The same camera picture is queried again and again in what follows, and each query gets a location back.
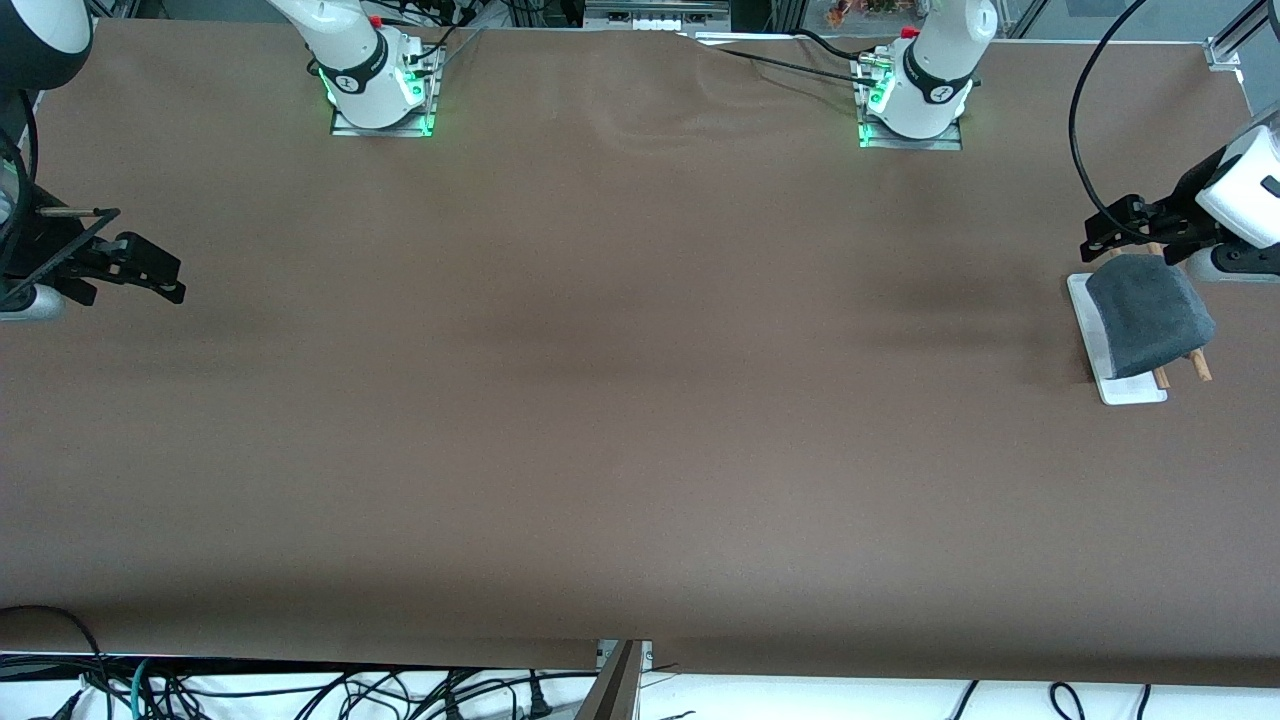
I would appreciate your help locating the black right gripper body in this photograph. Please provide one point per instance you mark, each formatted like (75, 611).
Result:
(42, 248)

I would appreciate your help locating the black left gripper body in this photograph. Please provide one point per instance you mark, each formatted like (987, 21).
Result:
(1183, 207)

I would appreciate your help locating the grey and pink towel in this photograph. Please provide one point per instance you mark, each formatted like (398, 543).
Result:
(1150, 315)

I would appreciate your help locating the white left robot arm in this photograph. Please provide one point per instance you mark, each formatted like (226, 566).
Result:
(940, 60)

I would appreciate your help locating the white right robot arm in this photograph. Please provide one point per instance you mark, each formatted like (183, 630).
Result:
(350, 60)

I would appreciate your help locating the white rack with wooden bars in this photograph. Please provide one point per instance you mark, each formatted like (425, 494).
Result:
(1130, 390)

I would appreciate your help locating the orange background item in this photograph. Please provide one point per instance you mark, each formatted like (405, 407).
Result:
(850, 12)

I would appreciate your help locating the white power strip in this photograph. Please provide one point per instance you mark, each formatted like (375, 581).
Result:
(655, 22)

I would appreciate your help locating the brown table cover sheet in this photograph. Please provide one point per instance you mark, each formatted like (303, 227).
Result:
(640, 450)

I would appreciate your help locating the black power plug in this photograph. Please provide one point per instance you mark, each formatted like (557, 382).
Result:
(538, 700)

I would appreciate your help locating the brown wooden table leg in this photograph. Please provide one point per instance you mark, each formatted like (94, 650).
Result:
(612, 690)

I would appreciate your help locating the aluminium frame corner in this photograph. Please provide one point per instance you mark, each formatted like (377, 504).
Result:
(1222, 52)

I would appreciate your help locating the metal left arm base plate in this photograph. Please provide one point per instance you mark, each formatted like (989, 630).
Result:
(910, 144)

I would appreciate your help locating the small metal bracket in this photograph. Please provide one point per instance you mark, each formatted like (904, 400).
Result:
(646, 655)

